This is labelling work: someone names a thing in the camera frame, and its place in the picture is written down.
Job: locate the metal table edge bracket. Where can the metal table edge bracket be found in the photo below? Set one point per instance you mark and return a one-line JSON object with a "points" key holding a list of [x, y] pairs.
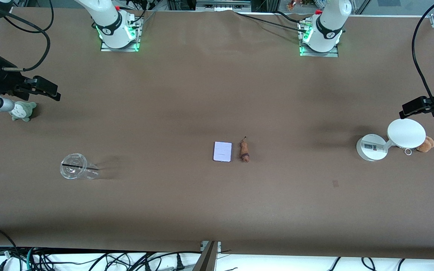
{"points": [[202, 245]]}

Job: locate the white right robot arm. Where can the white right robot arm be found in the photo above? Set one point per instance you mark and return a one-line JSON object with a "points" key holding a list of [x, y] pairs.
{"points": [[111, 26]]}

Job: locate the dark support post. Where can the dark support post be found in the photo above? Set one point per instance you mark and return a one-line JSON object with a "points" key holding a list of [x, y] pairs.
{"points": [[206, 259]]}

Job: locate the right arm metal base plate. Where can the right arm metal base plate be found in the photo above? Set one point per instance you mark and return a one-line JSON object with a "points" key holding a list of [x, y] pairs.
{"points": [[121, 49]]}

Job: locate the brown table cloth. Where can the brown table cloth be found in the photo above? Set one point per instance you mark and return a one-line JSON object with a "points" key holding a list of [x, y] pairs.
{"points": [[217, 94]]}

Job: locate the black power plug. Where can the black power plug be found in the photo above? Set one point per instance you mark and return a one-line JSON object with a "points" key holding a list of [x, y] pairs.
{"points": [[180, 263]]}

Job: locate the grey plush toy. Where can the grey plush toy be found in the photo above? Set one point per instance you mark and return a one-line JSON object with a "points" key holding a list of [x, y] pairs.
{"points": [[24, 112]]}

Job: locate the brown lion statue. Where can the brown lion statue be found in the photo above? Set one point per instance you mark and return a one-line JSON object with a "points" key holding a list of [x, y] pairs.
{"points": [[244, 150]]}

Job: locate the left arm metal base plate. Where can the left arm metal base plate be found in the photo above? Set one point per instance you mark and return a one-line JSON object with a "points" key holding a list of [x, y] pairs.
{"points": [[330, 54]]}

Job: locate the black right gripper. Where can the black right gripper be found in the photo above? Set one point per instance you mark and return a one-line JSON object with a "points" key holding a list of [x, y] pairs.
{"points": [[6, 82]]}

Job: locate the clear plastic cup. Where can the clear plastic cup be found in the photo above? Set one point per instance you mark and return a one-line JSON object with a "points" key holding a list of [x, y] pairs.
{"points": [[74, 166]]}

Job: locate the orange toy figure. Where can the orange toy figure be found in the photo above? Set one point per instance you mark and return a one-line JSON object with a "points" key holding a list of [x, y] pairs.
{"points": [[291, 5]]}

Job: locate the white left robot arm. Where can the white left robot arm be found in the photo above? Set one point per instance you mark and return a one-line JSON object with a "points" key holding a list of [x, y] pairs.
{"points": [[330, 26]]}

